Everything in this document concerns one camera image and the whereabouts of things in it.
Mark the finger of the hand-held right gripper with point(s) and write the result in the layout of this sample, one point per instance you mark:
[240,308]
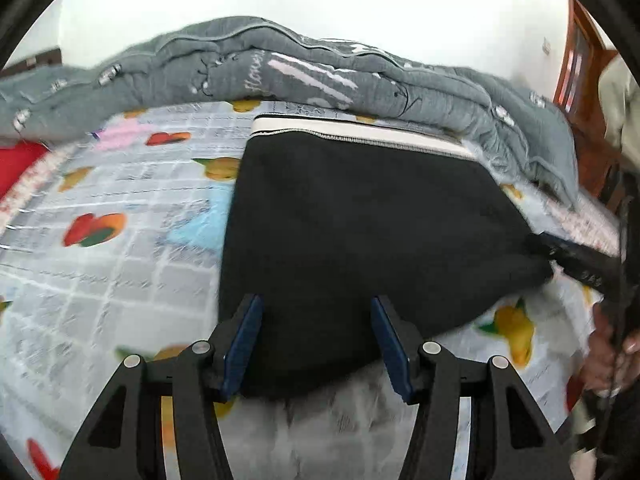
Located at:
[547,250]

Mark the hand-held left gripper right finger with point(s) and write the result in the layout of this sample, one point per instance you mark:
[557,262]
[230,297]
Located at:
[395,350]

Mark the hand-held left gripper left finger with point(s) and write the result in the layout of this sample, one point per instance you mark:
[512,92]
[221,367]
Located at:
[242,345]

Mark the black pants with white waistband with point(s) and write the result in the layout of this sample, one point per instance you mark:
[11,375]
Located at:
[375,220]

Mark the person's right hand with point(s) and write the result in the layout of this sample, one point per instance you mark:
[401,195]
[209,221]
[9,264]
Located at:
[602,355]

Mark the fruit printed bed sheet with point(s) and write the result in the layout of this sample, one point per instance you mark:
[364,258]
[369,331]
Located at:
[125,270]

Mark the beige cloth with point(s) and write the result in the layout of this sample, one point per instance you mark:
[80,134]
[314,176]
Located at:
[622,105]

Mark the floral mattress pad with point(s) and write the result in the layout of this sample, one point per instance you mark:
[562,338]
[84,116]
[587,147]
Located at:
[35,185]

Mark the grey quilt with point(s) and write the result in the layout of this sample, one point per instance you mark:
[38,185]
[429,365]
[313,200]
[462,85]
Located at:
[300,60]

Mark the dark wooden headboard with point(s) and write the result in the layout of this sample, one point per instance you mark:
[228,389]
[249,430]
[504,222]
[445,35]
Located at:
[35,60]

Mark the red-brown wooden frame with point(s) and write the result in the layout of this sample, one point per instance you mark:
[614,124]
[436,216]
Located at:
[575,70]

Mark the wall socket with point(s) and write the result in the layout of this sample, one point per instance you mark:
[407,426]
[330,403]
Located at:
[546,46]

